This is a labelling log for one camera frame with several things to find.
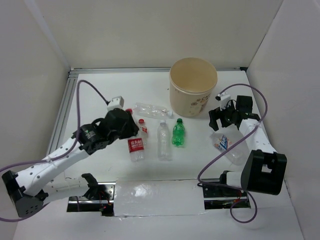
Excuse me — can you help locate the aluminium frame rail left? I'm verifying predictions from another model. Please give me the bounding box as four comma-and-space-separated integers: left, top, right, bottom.
46, 70, 79, 155

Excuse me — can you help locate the green plastic bottle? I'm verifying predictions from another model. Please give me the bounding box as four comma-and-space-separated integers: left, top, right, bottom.
171, 118, 186, 148

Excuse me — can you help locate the red cola label bottle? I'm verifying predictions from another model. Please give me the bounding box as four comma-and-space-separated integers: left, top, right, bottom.
138, 118, 148, 142

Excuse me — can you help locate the clear bottle white cap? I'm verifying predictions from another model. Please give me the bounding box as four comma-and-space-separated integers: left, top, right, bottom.
157, 120, 172, 161

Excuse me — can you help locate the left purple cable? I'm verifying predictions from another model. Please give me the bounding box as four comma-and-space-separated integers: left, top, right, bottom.
0, 79, 111, 223

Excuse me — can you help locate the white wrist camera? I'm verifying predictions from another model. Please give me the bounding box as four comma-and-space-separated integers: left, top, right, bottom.
215, 91, 231, 111
107, 96, 125, 112

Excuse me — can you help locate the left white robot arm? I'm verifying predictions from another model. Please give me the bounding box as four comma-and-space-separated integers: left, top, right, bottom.
2, 108, 139, 219

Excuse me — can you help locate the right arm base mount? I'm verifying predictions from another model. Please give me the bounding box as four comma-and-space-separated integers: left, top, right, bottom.
197, 182, 251, 210

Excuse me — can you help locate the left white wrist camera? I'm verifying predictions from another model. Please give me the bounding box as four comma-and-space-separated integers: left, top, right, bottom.
107, 96, 125, 112

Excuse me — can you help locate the aluminium frame rail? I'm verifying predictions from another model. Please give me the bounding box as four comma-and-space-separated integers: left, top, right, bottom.
69, 66, 248, 75
46, 70, 79, 155

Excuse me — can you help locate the aluminium frame rail back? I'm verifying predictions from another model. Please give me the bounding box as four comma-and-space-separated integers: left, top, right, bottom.
69, 66, 248, 75

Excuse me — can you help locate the blue label clear bottle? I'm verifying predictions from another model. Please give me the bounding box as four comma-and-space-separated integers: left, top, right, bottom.
210, 132, 249, 166

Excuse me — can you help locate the crushed clear bottle blue-white cap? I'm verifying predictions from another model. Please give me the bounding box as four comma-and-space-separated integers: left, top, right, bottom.
133, 102, 173, 120

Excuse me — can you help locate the beige paper bucket bin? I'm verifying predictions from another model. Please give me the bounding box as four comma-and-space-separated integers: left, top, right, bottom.
169, 57, 218, 117

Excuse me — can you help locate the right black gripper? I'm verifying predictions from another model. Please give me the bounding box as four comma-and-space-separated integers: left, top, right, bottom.
209, 100, 239, 132

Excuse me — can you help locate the red cap red label bottle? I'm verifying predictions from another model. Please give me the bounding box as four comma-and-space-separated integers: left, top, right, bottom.
126, 108, 146, 162

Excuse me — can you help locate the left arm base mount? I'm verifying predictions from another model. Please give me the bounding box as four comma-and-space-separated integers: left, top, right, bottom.
66, 182, 116, 217

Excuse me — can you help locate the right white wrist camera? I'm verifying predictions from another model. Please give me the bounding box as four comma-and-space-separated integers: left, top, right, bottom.
215, 91, 231, 111

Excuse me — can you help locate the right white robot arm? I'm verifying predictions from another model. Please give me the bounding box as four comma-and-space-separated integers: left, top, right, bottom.
209, 92, 287, 196

